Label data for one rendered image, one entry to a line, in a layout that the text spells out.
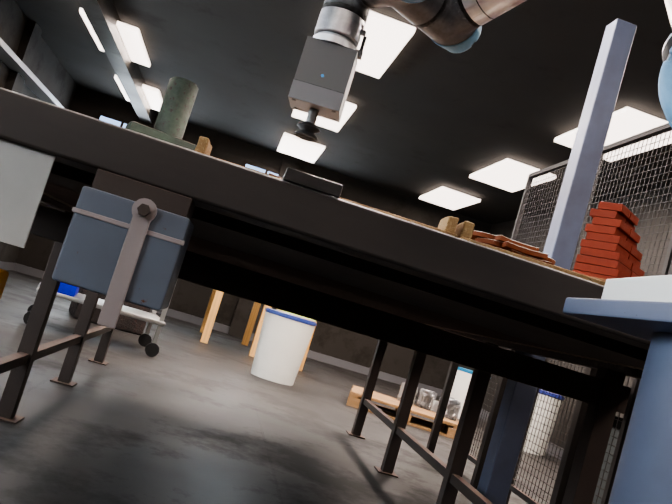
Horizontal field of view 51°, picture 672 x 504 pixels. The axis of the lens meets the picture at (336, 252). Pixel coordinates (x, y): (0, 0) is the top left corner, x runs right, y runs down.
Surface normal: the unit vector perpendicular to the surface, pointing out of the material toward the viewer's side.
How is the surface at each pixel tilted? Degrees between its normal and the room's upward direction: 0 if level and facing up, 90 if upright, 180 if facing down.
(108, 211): 90
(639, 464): 90
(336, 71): 90
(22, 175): 90
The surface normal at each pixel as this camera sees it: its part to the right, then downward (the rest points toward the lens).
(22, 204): 0.15, -0.04
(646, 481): -0.88, -0.30
